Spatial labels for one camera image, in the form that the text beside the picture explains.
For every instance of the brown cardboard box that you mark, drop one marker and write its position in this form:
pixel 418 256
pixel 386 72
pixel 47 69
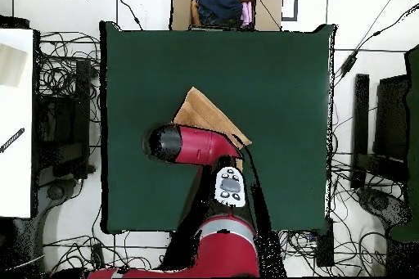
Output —
pixel 180 7

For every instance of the black chair frame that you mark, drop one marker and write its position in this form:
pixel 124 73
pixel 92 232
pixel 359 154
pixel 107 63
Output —
pixel 361 112

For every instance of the pink garment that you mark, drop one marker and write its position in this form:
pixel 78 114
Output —
pixel 247 14

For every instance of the black striped tool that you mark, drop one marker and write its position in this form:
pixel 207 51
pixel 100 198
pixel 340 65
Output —
pixel 12 140

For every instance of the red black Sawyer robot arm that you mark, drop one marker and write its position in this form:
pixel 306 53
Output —
pixel 226 252

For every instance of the dark green table cloth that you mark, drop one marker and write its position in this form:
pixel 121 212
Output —
pixel 147 63

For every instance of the beige paper sheet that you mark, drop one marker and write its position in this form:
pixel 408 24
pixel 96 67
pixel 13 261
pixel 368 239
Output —
pixel 11 66

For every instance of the black chair base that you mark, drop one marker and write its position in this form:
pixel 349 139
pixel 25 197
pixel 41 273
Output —
pixel 378 202

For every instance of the grey chair base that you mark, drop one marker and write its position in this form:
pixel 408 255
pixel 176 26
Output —
pixel 55 192

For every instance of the tan garment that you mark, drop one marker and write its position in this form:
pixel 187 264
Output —
pixel 195 14

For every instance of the tan terry towel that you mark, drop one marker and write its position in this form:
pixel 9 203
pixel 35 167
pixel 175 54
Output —
pixel 203 112

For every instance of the white desk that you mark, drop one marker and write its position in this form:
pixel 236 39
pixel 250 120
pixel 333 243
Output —
pixel 16 177

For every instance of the dark blue jeans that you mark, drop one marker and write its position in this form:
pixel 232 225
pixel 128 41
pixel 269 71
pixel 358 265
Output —
pixel 217 2

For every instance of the dark green fabric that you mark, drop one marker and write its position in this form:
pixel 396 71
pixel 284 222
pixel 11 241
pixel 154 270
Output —
pixel 414 128

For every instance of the black equipment cart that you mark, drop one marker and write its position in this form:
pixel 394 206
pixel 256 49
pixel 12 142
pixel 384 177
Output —
pixel 65 128

